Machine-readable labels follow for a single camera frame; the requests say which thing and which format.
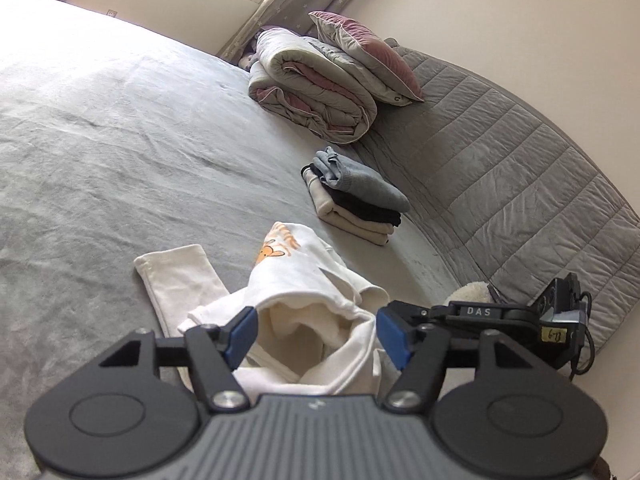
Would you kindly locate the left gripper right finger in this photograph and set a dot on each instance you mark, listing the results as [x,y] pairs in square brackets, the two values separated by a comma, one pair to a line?
[422,345]

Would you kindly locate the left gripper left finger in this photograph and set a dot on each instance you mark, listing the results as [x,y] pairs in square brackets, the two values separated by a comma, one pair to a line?
[211,353]

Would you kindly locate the white cream sweatshirt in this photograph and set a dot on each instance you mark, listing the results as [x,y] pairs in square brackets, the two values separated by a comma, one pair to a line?
[316,317]

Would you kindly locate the white plush toy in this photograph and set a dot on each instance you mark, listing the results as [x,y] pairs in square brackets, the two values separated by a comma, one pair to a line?
[472,292]

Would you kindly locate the folded beige garment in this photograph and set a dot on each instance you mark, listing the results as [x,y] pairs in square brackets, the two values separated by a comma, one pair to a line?
[328,211]

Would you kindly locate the grey quilted headboard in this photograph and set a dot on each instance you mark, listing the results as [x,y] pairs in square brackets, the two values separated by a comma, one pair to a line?
[504,194]

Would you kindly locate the folded black garment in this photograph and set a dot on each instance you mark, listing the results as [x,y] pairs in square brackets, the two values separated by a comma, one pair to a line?
[362,210]

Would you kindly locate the folded grey garment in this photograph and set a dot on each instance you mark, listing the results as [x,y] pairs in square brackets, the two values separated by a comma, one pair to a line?
[346,175]

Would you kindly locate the grey bed blanket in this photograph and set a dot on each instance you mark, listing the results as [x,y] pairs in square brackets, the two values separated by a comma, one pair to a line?
[116,142]

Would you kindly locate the pink grey pillow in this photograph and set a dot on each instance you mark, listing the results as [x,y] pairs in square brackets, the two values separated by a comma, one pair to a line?
[366,57]

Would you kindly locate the folded grey pink quilt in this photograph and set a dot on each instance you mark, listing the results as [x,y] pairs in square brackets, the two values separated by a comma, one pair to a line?
[293,79]

